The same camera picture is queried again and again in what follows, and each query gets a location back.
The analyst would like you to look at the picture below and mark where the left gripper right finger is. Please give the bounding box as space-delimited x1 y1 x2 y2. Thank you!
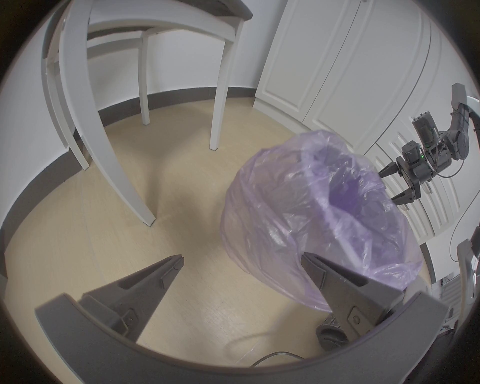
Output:
301 252 406 344

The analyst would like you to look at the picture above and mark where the purple plastic bag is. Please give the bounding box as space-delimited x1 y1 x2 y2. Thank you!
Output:
219 130 424 313

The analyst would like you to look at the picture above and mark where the black cable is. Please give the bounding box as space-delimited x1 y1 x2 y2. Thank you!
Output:
251 350 304 368

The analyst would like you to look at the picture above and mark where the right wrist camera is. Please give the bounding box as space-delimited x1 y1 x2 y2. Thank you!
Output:
402 141 422 166

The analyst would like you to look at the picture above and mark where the white chair grey seat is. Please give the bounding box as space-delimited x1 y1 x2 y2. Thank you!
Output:
40 0 254 227

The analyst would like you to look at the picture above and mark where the white wardrobe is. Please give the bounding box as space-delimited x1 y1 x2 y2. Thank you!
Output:
253 0 480 244

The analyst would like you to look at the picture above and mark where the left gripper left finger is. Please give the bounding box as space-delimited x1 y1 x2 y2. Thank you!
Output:
80 254 185 343

